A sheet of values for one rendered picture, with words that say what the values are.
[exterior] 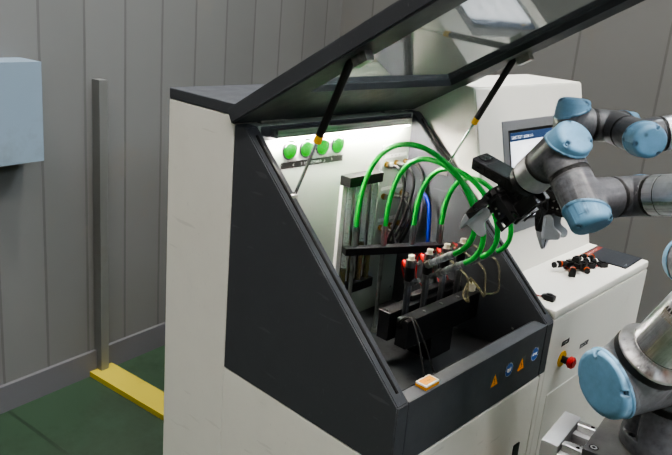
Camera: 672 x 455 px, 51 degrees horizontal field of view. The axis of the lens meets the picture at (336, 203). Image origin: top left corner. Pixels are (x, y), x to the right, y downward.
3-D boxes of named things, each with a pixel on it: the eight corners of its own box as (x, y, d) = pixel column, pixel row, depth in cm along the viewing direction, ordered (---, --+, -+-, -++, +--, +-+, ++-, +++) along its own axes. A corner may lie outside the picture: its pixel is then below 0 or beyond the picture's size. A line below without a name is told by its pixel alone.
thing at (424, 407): (401, 466, 156) (409, 402, 152) (385, 456, 159) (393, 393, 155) (538, 376, 200) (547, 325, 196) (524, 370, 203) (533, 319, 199)
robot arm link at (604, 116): (647, 151, 158) (599, 148, 157) (624, 141, 169) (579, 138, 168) (654, 116, 156) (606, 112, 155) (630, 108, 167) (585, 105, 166)
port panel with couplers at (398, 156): (380, 247, 216) (390, 147, 208) (371, 243, 218) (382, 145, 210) (406, 239, 225) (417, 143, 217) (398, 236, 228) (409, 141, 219)
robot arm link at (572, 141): (569, 157, 121) (550, 116, 125) (534, 189, 130) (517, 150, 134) (604, 155, 124) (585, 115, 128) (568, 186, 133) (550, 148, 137)
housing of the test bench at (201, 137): (212, 602, 213) (235, 103, 171) (159, 549, 231) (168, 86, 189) (471, 429, 312) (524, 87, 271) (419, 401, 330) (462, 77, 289)
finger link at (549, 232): (554, 256, 167) (561, 219, 164) (531, 249, 171) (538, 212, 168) (560, 254, 169) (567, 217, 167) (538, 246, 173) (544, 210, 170)
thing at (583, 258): (578, 282, 221) (582, 266, 220) (547, 272, 228) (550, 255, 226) (609, 267, 237) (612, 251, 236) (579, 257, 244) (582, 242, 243)
